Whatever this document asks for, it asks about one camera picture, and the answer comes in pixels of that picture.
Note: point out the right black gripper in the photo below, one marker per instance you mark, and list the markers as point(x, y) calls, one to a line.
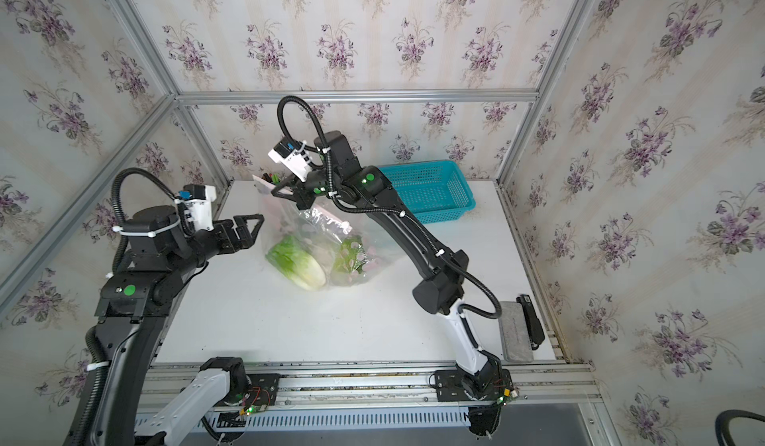
point(300, 195)

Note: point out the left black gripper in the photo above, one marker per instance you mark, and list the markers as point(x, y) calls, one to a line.
point(232, 246)

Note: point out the chinese cabbage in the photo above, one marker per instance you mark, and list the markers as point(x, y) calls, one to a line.
point(350, 264)
point(297, 265)

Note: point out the zip-top bag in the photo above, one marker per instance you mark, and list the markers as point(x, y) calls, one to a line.
point(316, 228)
point(381, 247)

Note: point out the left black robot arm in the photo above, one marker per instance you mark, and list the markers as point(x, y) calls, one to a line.
point(166, 239)

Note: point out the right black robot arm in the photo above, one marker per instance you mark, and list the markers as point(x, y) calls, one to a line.
point(329, 168)

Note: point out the teal plastic basket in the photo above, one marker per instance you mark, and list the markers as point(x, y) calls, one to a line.
point(434, 191)

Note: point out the grey block with black device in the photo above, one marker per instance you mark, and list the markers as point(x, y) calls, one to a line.
point(521, 330)

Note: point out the black chair edge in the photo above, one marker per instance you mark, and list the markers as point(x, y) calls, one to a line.
point(736, 427)

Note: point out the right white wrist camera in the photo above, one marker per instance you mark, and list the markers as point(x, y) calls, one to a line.
point(293, 155)

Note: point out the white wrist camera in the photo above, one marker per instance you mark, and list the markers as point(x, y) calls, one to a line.
point(293, 155)
point(194, 206)

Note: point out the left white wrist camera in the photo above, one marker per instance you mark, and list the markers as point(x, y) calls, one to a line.
point(194, 206)

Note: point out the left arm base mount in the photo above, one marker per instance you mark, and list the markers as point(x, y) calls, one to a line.
point(251, 392)

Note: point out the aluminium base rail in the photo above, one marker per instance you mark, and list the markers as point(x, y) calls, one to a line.
point(405, 384)

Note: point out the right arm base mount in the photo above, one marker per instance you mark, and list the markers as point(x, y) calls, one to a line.
point(455, 385)

